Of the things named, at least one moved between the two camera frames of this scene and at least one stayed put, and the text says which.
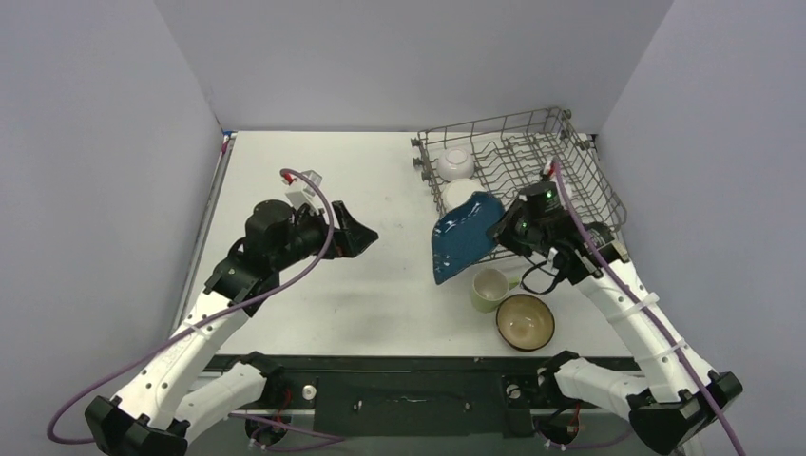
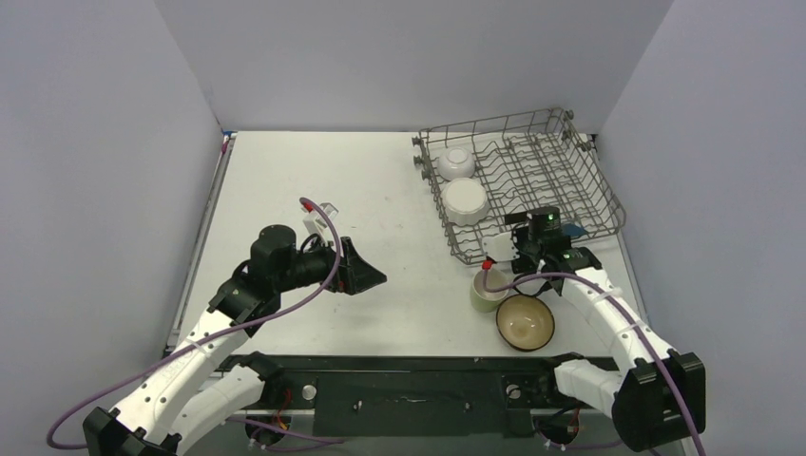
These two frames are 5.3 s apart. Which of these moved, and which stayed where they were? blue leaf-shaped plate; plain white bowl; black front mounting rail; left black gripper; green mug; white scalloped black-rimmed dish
Moved: blue leaf-shaped plate; left black gripper
Stayed: white scalloped black-rimmed dish; green mug; plain white bowl; black front mounting rail
